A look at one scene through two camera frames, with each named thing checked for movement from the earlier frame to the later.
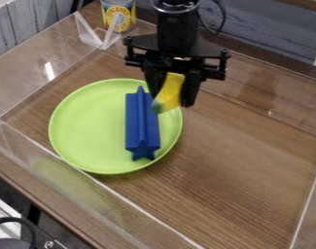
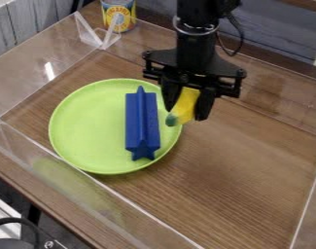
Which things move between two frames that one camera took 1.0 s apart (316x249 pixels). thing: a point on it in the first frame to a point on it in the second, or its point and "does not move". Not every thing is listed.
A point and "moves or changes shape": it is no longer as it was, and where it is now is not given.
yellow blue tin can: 118,15 does not move
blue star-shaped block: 142,124 does not move
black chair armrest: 23,221 does not move
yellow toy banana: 169,96 moves or changes shape
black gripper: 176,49 to 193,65
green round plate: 87,126 does not move
